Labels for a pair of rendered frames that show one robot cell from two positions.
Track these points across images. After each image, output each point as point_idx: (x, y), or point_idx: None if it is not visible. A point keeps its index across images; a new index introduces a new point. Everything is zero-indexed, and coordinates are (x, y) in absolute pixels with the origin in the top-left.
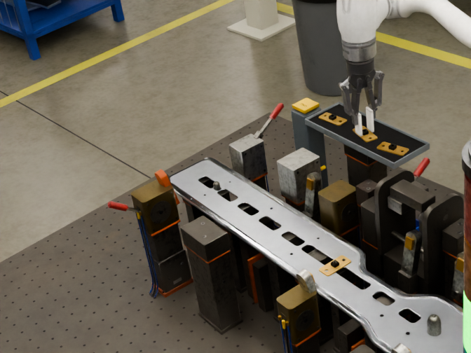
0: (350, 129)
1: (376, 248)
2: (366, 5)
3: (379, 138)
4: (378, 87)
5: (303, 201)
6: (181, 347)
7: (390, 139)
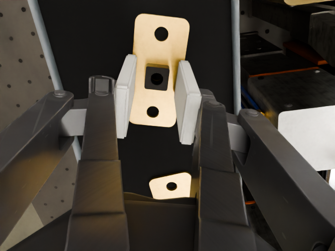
0: (174, 134)
1: None
2: None
3: (130, 11)
4: (11, 156)
5: (303, 69)
6: None
7: None
